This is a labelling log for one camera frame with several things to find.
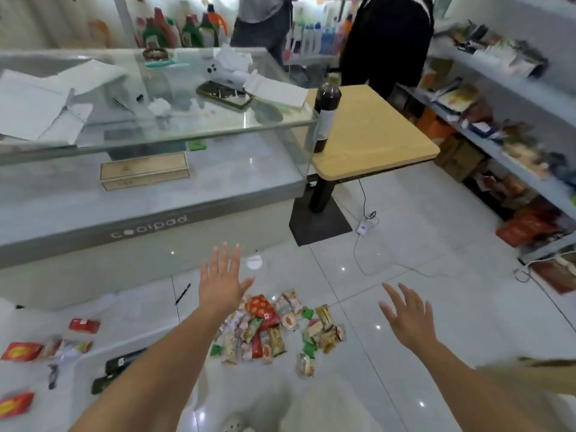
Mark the person's left hand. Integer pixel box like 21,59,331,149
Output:
199,242,256,317

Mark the person's right hand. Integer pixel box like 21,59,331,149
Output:
378,282,440,354

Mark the person's left forearm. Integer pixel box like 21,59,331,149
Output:
67,306,232,432

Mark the person's right forearm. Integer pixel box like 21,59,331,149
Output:
412,339,552,432

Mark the pile of snack packets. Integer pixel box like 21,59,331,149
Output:
210,290,347,379

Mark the glass display counter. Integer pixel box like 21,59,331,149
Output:
0,47,321,311

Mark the wooden box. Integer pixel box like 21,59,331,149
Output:
99,151,191,192

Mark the beige garment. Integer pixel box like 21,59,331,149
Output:
476,355,576,432

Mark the red snack packet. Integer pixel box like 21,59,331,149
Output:
0,341,44,362
68,318,101,335
0,391,36,419

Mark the brown cardboard box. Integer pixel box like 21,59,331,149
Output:
434,135,485,183

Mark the clear snack packet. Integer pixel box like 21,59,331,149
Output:
42,337,94,361

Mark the dark smartphone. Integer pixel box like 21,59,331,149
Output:
196,80,254,111

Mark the crumpled white paper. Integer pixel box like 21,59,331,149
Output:
148,97,173,118

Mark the orange box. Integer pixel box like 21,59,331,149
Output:
416,107,456,141

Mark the long white paper sheet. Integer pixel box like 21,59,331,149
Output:
243,69,309,109

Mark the dark drink bottle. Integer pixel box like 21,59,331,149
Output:
313,73,343,154

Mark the row of shelf goods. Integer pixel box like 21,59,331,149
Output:
416,20,576,250

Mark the small white paper sheet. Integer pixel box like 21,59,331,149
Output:
38,102,94,145

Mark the green tray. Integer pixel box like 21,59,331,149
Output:
142,48,191,69

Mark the folded white paper sheet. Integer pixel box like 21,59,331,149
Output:
36,59,130,98

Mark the row of detergent bottles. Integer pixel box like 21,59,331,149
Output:
134,1,229,50

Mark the row of blue white bottles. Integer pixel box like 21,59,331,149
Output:
283,3,357,57

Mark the large white paper sheet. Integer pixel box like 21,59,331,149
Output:
0,69,74,143

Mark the black and white cable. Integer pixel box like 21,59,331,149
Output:
353,177,457,280

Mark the wooden table with black pedestal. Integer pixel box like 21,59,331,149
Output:
289,84,441,247

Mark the white wall shelf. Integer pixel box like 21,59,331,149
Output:
398,0,576,266

